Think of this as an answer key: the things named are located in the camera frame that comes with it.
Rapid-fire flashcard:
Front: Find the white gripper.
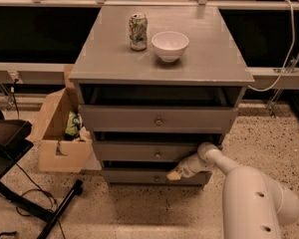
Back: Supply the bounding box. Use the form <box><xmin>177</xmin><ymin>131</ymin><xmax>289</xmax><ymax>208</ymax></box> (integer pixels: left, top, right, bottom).
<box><xmin>166</xmin><ymin>153</ymin><xmax>213</xmax><ymax>181</ymax></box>

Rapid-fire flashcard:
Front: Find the grey drawer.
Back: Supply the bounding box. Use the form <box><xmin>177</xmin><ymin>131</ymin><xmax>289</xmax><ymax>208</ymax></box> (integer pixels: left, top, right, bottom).
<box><xmin>102</xmin><ymin>168</ymin><xmax>211</xmax><ymax>186</ymax></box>
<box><xmin>79</xmin><ymin>105</ymin><xmax>237</xmax><ymax>133</ymax></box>
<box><xmin>91</xmin><ymin>139</ymin><xmax>210</xmax><ymax>163</ymax></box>

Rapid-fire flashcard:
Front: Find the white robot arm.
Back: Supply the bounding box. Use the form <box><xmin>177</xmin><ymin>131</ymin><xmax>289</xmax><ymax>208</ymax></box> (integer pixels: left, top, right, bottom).
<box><xmin>167</xmin><ymin>142</ymin><xmax>299</xmax><ymax>239</ymax></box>

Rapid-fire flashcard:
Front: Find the grey bottom drawer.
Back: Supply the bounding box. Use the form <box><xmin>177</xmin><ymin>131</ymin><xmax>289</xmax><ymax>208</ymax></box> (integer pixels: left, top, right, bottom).
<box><xmin>102</xmin><ymin>168</ymin><xmax>211</xmax><ymax>186</ymax></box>

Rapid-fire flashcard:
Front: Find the grey top drawer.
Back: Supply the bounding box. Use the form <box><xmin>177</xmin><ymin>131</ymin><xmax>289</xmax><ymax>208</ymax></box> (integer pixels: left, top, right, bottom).
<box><xmin>79</xmin><ymin>105</ymin><xmax>237</xmax><ymax>133</ymax></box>

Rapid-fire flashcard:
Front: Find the green snack bag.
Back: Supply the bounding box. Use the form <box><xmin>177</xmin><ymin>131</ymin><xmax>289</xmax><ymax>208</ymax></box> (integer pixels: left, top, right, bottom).
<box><xmin>65</xmin><ymin>112</ymin><xmax>82</xmax><ymax>139</ymax></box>

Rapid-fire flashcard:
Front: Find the cardboard box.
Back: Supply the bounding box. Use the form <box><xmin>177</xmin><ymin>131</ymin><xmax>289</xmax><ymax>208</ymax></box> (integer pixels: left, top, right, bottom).
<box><xmin>28</xmin><ymin>65</ymin><xmax>93</xmax><ymax>173</ymax></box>

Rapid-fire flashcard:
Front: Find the white ceramic bowl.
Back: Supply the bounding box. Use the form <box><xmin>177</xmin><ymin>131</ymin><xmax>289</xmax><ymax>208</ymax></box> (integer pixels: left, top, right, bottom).
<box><xmin>151</xmin><ymin>31</ymin><xmax>189</xmax><ymax>63</ymax></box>

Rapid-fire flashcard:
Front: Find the green soda can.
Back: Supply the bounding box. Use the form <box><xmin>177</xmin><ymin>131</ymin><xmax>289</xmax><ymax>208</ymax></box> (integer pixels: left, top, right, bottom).
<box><xmin>129</xmin><ymin>13</ymin><xmax>148</xmax><ymax>51</ymax></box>

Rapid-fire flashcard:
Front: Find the black office chair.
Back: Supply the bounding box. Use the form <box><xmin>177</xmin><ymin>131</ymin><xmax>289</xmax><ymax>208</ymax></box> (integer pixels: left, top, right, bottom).
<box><xmin>0</xmin><ymin>111</ymin><xmax>83</xmax><ymax>239</ymax></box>

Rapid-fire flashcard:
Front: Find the white cable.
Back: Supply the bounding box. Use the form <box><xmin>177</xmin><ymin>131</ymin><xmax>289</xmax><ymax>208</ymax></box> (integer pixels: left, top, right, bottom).
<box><xmin>247</xmin><ymin>0</ymin><xmax>297</xmax><ymax>93</ymax></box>

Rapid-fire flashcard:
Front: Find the black floor cable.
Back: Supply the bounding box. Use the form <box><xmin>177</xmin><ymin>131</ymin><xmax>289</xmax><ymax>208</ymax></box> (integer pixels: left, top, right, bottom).
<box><xmin>0</xmin><ymin>162</ymin><xmax>67</xmax><ymax>239</ymax></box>

